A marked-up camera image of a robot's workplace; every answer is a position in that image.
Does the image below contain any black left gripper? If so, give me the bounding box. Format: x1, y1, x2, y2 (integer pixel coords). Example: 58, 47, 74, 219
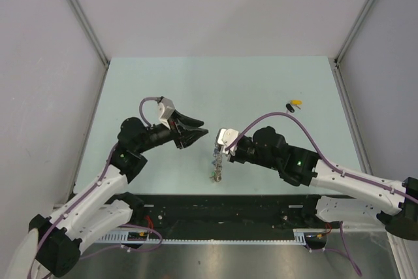
136, 110, 208, 153

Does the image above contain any metal disc keyring organizer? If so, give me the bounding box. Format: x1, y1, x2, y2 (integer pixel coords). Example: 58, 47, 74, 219
211, 143, 224, 183

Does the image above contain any black solid tag key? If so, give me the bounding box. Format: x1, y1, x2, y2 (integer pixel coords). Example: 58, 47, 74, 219
285, 103, 295, 113

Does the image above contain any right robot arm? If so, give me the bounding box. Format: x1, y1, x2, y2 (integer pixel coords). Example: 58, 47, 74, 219
216, 127, 417, 240

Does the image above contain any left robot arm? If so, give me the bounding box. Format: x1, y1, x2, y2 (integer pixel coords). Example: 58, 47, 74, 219
29, 110, 208, 278

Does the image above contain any yellow tag key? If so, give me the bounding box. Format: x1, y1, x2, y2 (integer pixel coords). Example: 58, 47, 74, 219
290, 99, 302, 107

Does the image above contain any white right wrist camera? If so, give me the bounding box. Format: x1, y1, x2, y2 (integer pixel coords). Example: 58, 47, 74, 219
216, 128, 240, 156

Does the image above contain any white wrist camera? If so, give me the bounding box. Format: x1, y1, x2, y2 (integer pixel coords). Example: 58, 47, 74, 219
216, 128, 240, 156
157, 97, 175, 128

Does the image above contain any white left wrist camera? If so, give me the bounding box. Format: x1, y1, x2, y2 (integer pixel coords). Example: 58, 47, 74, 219
157, 97, 175, 128

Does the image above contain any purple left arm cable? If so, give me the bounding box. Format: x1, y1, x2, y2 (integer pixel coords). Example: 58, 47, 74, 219
27, 95, 164, 278

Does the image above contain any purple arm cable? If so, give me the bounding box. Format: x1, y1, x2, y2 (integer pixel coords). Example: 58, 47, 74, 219
225, 112, 418, 276
27, 95, 164, 278

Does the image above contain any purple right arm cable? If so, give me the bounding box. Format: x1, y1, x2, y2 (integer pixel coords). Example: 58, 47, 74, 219
225, 112, 418, 276

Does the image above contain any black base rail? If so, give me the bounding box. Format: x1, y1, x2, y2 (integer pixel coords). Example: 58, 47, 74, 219
132, 195, 331, 240

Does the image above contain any white slotted cable duct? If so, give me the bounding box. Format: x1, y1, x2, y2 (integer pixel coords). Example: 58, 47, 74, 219
95, 229, 330, 246

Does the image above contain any aluminium frame post left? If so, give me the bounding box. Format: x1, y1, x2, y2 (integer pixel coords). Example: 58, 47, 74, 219
66, 0, 110, 69

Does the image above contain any aluminium frame post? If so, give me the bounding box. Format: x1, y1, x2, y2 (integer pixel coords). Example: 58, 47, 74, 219
66, 0, 110, 69
333, 0, 377, 67

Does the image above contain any aluminium frame post right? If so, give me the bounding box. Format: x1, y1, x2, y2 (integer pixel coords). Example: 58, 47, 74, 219
333, 0, 377, 67

